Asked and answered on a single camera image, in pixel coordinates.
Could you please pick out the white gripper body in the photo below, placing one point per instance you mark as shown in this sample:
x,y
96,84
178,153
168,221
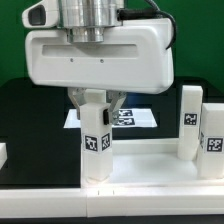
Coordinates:
x,y
133,57

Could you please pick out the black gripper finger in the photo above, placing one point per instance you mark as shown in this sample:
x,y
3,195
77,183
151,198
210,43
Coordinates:
x,y
116,100
76,96

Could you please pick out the white desk top tray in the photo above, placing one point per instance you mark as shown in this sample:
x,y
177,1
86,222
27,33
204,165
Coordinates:
x,y
149,163

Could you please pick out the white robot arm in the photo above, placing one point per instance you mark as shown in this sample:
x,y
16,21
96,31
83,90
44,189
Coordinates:
x,y
84,21

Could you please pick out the white marker sheet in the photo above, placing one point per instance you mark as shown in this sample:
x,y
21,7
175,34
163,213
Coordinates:
x,y
128,118

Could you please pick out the white left barrier block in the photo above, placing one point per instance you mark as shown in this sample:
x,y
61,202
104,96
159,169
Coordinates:
x,y
3,154

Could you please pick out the white front barrier rail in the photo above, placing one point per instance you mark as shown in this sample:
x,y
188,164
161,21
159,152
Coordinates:
x,y
51,203

